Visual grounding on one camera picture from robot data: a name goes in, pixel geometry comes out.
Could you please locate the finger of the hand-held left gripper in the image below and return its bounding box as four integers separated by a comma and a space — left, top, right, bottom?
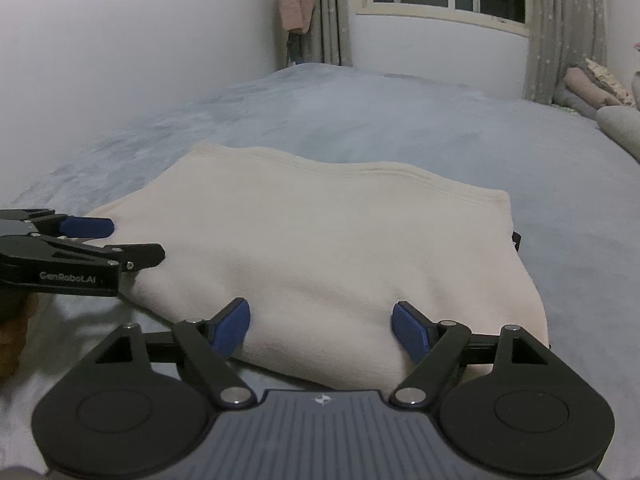
0, 208, 116, 240
30, 237, 167, 272

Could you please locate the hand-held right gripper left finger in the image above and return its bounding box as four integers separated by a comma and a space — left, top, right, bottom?
86, 298, 258, 408

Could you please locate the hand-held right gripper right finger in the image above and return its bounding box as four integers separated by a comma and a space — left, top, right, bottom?
389, 301, 554, 408

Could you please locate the beige sweatshirt with black sleeves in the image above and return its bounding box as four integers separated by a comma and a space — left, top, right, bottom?
82, 142, 552, 392

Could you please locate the person's left hand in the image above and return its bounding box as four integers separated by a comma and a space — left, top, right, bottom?
0, 295, 42, 384

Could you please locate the grey patterned curtain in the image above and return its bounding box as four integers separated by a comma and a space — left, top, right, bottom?
300, 0, 354, 67
522, 0, 609, 107

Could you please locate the floral pillow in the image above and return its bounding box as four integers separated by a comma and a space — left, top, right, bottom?
585, 57, 637, 106

